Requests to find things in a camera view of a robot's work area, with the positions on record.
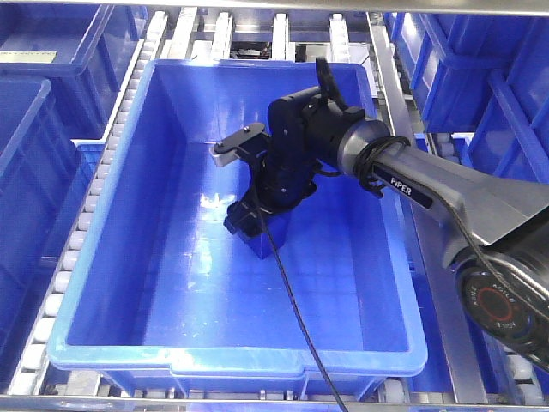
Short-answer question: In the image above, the blue plastic bin upper left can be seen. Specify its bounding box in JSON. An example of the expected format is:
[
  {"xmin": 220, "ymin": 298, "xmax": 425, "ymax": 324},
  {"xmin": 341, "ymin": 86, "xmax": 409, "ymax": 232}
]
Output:
[{"xmin": 1, "ymin": 2, "xmax": 148, "ymax": 139}]

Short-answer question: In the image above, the blue plastic bin centre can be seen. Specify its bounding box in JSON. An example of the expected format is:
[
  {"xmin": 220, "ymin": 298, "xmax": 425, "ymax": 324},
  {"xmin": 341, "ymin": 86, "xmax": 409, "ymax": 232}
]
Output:
[{"xmin": 47, "ymin": 60, "xmax": 428, "ymax": 398}]

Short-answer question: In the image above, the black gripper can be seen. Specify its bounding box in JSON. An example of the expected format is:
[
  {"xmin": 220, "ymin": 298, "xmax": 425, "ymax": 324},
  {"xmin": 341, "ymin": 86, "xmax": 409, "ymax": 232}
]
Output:
[{"xmin": 223, "ymin": 87, "xmax": 365, "ymax": 238}]

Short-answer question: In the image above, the steel shelf rack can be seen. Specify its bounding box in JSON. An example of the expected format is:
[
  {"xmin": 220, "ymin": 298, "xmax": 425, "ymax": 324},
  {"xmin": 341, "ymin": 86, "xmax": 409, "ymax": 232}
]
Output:
[{"xmin": 0, "ymin": 0, "xmax": 549, "ymax": 412}]

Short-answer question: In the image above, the blue plastic bin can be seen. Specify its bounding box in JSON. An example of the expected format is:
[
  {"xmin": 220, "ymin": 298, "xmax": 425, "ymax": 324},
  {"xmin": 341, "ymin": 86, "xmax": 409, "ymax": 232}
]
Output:
[
  {"xmin": 468, "ymin": 17, "xmax": 548, "ymax": 184},
  {"xmin": 47, "ymin": 60, "xmax": 428, "ymax": 398},
  {"xmin": 383, "ymin": 12, "xmax": 533, "ymax": 133},
  {"xmin": 1, "ymin": 76, "xmax": 80, "ymax": 390},
  {"xmin": 1, "ymin": 2, "xmax": 148, "ymax": 139}
]

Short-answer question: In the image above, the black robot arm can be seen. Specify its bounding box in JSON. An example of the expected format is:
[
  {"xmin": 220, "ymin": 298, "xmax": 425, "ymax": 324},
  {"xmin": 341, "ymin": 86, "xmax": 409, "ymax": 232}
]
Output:
[{"xmin": 212, "ymin": 86, "xmax": 548, "ymax": 368}]

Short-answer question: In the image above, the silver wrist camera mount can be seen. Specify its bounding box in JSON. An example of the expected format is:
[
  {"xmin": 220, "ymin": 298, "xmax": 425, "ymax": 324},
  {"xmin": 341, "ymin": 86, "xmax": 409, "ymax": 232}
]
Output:
[{"xmin": 210, "ymin": 122, "xmax": 270, "ymax": 167}]

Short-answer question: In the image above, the black cable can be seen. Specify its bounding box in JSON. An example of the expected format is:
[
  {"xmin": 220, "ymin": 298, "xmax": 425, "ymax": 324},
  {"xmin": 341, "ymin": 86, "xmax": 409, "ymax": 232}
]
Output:
[{"xmin": 250, "ymin": 58, "xmax": 413, "ymax": 412}]

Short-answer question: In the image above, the blue plastic bin upper right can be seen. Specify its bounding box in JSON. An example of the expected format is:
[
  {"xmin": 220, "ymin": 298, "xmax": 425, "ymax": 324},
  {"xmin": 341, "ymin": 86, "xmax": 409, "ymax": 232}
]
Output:
[{"xmin": 383, "ymin": 12, "xmax": 533, "ymax": 133}]

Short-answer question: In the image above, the blue plastic block part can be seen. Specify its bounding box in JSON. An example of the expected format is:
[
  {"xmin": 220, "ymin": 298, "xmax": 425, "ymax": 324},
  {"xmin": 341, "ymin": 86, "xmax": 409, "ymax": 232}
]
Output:
[{"xmin": 238, "ymin": 211, "xmax": 291, "ymax": 259}]

